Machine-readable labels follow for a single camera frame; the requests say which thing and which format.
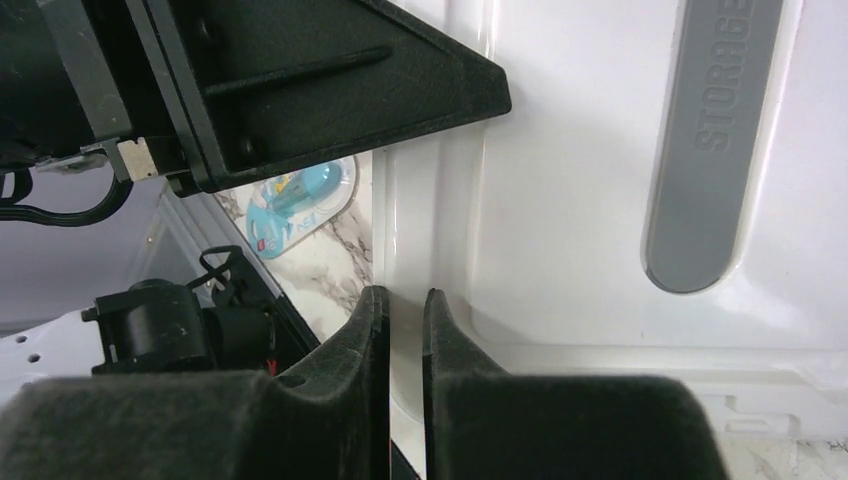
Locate white bin lid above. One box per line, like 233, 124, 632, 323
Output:
373, 1, 847, 479

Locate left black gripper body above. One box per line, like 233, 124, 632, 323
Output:
1, 1, 188, 182

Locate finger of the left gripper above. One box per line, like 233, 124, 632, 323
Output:
127, 1, 512, 197

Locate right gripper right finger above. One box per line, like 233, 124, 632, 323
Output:
422, 289, 727, 479

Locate blue goggles in bag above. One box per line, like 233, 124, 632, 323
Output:
245, 156, 358, 260

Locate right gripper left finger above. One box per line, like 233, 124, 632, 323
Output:
1, 286, 391, 479

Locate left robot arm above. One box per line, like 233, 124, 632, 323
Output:
1, 1, 512, 397

